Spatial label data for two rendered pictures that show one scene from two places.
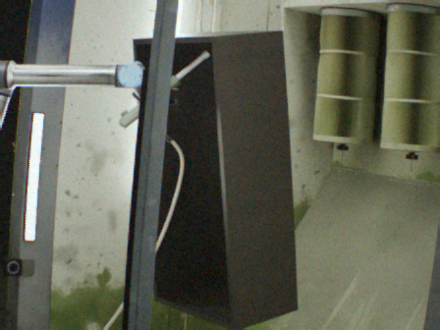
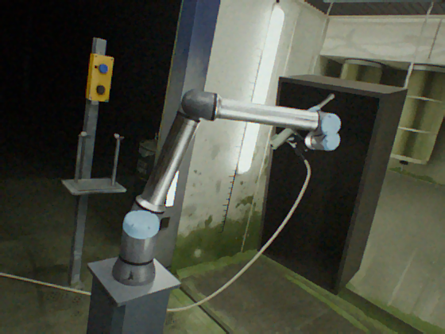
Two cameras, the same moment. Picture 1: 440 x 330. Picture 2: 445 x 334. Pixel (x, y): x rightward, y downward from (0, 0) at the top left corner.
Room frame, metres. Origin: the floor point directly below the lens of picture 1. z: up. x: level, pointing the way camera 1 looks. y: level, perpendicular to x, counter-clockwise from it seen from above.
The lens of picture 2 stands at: (2.07, 1.09, 1.50)
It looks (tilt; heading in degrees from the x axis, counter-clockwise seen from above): 13 degrees down; 347
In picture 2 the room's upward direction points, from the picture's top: 12 degrees clockwise
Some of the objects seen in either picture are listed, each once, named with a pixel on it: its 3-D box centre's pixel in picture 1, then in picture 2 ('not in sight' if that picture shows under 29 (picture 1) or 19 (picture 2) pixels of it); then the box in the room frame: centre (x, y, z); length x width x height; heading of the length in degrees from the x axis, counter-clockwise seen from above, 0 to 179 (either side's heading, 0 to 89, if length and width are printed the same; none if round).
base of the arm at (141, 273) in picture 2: not in sight; (135, 263); (3.42, 1.07, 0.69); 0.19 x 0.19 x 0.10
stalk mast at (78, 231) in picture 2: not in sight; (84, 172); (4.22, 1.46, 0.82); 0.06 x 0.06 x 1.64; 32
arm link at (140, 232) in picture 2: not in sight; (140, 234); (3.43, 1.07, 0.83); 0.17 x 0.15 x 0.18; 177
